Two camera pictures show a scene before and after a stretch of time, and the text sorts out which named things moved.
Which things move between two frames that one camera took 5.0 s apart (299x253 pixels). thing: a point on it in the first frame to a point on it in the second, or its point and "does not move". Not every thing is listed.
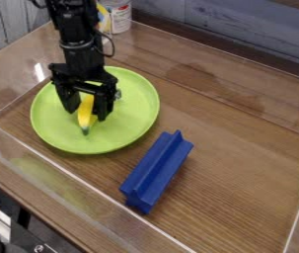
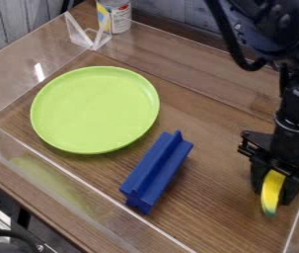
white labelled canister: [115, 16] does not move
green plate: [130, 124] does not move
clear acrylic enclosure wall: [174, 148] does not move
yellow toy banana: [86, 115] to [270, 192]
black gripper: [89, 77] to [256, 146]
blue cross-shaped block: [155, 169] does not move
